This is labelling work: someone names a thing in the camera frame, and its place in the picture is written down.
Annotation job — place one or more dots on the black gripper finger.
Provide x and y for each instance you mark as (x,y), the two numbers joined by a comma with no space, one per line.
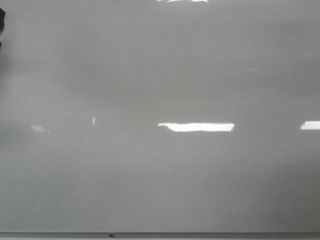
(2,20)

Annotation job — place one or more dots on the white glossy whiteboard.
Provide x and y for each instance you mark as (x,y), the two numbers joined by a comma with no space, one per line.
(171,117)

